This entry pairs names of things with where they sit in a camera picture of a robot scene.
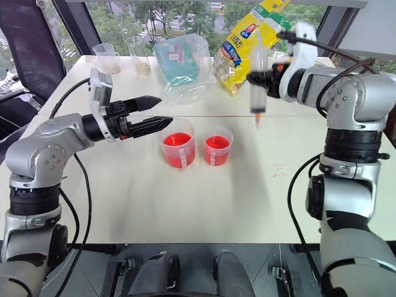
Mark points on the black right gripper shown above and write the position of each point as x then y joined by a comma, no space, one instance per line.
275,83

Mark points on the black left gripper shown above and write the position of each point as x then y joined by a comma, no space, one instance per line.
117,119

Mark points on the clear plastic syringe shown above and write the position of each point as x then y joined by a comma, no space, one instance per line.
257,100

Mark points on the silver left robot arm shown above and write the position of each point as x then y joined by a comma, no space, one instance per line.
40,148

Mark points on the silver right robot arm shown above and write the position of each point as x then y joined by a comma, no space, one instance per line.
355,92

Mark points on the large clear cup red liquid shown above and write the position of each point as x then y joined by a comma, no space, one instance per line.
176,154

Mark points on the tall clear plastic cup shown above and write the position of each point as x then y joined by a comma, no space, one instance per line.
140,58

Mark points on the small clear cup red liquid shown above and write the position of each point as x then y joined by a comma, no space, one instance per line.
216,154

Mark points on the yellow snack bag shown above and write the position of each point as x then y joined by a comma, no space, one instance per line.
235,52

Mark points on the teal printed box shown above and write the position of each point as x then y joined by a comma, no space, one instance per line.
176,65

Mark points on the clear plastic bag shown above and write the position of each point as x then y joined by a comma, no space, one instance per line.
198,83

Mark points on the black office chair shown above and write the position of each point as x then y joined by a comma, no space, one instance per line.
31,46

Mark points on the dark grey rounded shape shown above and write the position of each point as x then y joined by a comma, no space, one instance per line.
154,275
232,275

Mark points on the black table leg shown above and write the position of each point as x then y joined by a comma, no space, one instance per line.
113,272
294,278

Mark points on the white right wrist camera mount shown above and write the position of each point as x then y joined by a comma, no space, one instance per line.
301,52

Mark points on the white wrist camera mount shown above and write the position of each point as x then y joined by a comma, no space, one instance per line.
100,86
301,52

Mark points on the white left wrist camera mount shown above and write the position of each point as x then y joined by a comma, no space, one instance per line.
100,86

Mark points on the dark window frame post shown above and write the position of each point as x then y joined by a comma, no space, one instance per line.
328,28
77,24

